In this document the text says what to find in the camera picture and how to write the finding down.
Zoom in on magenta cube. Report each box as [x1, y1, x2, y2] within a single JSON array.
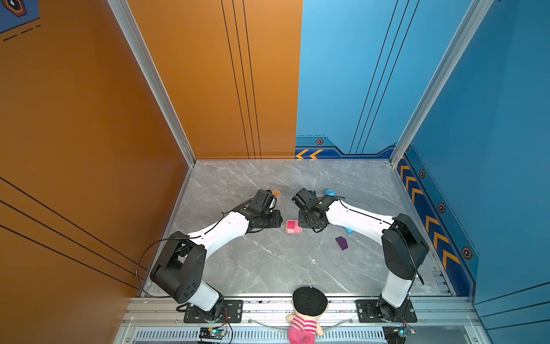
[[286, 220, 296, 232]]

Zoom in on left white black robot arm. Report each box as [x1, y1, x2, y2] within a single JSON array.
[[150, 189, 282, 320]]

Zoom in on purple wood block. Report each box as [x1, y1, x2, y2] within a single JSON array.
[[335, 236, 349, 251]]

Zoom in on light pink wood block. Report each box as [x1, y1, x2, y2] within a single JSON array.
[[286, 228, 302, 234]]

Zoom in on doll with black hat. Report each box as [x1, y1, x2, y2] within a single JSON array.
[[286, 286, 329, 344]]

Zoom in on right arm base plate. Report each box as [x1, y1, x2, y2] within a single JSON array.
[[355, 299, 418, 323]]

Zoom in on left green circuit board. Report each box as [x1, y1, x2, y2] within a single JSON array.
[[199, 327, 228, 343]]

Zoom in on right green circuit board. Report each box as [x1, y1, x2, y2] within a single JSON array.
[[382, 327, 416, 344]]

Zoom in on aluminium front rail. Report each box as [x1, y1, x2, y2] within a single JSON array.
[[119, 296, 482, 328]]

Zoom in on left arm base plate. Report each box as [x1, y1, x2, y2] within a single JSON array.
[[183, 300, 243, 324]]

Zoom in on green circuit board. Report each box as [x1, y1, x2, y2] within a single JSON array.
[[199, 327, 228, 343], [382, 327, 416, 344]]

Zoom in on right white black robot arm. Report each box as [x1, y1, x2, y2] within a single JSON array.
[[292, 189, 430, 321]]

